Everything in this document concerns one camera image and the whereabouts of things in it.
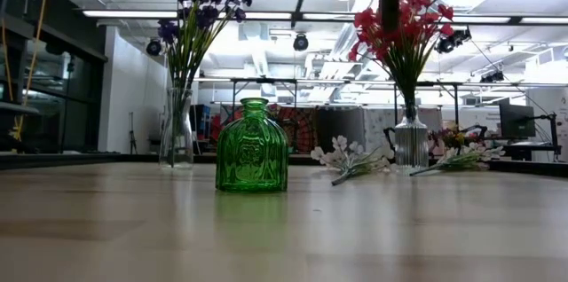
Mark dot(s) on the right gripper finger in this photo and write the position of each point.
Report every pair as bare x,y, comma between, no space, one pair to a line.
390,7

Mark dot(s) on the red artificial flower bunch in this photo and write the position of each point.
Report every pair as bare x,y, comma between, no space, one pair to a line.
366,20
444,11

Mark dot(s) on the white artificial flower bunch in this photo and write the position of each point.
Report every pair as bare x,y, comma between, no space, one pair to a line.
461,162
339,158

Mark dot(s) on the purple artificial flower bunch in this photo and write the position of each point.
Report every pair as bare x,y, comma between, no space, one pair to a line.
202,38
186,58

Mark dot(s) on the clear ribbed glass vase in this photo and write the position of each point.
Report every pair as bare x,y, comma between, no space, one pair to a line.
410,144

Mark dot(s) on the green glass vase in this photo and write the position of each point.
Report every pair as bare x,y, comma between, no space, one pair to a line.
252,158

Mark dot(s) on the black ceiling spotlight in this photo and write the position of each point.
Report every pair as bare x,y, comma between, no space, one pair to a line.
301,42
452,41
153,47

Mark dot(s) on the orange patterned cloth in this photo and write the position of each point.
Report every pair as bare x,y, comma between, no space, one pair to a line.
302,129

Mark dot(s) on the black background computer monitor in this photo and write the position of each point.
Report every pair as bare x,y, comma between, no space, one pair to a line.
517,122

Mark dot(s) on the long ceiling light bar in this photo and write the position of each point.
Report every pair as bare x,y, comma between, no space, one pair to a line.
133,13

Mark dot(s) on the clear smooth glass carafe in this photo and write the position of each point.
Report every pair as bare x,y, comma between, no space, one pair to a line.
165,140

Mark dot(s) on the black tripod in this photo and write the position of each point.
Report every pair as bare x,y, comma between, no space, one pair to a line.
131,135

